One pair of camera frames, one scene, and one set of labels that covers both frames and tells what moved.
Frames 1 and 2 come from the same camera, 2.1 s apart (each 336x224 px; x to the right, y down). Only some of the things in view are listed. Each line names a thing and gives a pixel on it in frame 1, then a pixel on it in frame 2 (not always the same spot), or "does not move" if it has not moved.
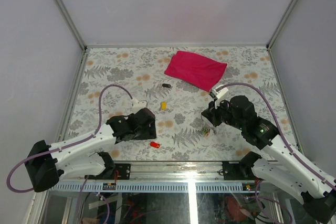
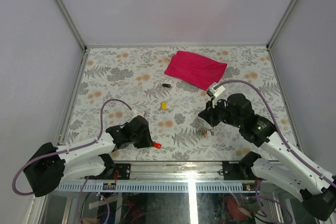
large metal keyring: [214, 132] → [206, 128]
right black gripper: [211, 113] does not move
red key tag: [154, 145] does not move
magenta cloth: [198, 70] does not move
